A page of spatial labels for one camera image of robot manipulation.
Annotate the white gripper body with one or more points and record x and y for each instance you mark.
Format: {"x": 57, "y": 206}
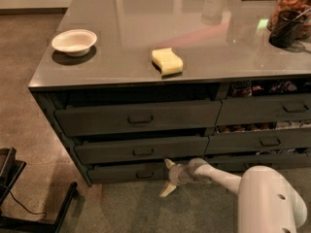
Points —
{"x": 179, "y": 175}

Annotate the drawer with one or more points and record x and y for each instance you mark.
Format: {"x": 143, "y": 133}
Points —
{"x": 147, "y": 171}
{"x": 259, "y": 109}
{"x": 259, "y": 140}
{"x": 141, "y": 149}
{"x": 130, "y": 118}
{"x": 241, "y": 163}

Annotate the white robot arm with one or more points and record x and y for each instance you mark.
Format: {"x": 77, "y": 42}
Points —
{"x": 267, "y": 202}

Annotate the grey drawer cabinet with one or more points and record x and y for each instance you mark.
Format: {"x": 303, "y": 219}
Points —
{"x": 176, "y": 79}

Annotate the yellow sponge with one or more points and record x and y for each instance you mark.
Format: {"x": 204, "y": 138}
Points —
{"x": 167, "y": 61}

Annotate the white bowl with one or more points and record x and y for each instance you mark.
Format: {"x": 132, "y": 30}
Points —
{"x": 76, "y": 42}

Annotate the black mesh pen cup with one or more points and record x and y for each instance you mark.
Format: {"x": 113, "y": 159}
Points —
{"x": 288, "y": 25}

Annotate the glass jar of nuts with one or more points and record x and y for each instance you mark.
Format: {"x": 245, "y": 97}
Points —
{"x": 300, "y": 6}

